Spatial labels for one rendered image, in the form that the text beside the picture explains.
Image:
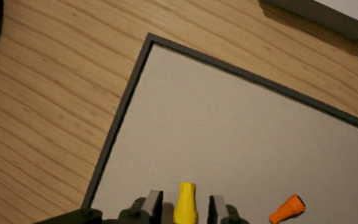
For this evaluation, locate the yellow wire connector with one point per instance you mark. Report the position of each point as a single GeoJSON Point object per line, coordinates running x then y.
{"type": "Point", "coordinates": [185, 212]}

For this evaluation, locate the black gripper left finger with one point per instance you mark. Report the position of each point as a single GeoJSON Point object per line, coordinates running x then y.
{"type": "Point", "coordinates": [145, 209]}

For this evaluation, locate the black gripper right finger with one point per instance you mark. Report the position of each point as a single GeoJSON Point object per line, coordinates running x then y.
{"type": "Point", "coordinates": [218, 214]}

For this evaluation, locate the orange wire connector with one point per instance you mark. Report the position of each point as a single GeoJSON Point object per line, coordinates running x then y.
{"type": "Point", "coordinates": [293, 205]}

